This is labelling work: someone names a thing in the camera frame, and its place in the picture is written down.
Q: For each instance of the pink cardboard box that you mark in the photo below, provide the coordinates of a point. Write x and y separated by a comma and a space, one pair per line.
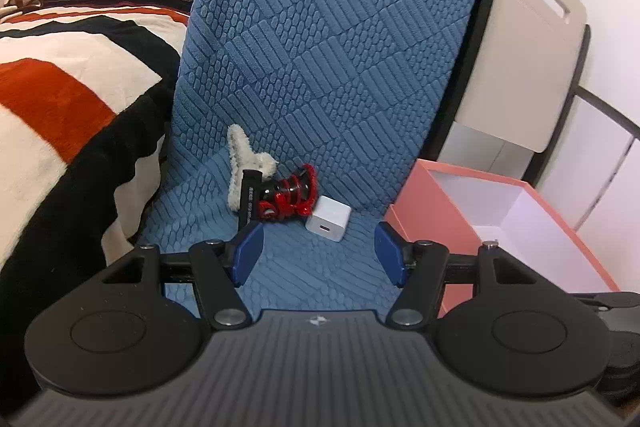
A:
463, 208

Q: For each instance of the black rectangular stick device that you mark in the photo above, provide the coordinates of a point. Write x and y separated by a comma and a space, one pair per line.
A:
249, 197

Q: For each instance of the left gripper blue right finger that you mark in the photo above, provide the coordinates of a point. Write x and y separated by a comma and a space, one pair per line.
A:
392, 250

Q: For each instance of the blue textured chair cover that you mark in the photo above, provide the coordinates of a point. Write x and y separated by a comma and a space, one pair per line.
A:
350, 87

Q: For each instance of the striped fleece blanket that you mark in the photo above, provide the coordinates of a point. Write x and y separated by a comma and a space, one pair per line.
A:
87, 89

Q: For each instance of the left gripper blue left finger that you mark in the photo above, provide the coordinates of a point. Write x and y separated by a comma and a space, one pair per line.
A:
245, 250

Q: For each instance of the black metal chair frame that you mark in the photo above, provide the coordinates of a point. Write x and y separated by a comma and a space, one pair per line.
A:
589, 142

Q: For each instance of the white USB charger cube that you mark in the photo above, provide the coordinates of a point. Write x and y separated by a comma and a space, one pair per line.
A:
329, 219

